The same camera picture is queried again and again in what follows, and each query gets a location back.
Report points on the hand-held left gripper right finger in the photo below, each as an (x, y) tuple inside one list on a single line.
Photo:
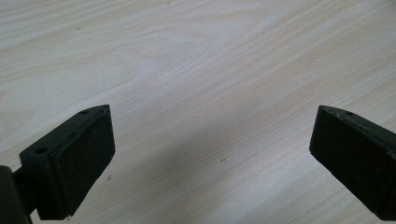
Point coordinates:
[(358, 155)]

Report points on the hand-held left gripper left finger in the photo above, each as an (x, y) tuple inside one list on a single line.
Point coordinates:
[(74, 161)]

